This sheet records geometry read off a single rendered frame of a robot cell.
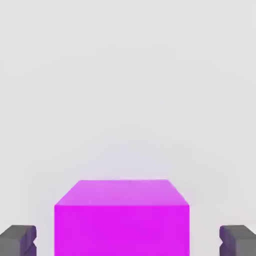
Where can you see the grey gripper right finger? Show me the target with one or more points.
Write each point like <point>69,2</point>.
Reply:
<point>240,243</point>

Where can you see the small magenta cube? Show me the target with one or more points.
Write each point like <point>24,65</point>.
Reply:
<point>122,226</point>

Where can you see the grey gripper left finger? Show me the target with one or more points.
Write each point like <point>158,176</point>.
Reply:
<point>14,242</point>

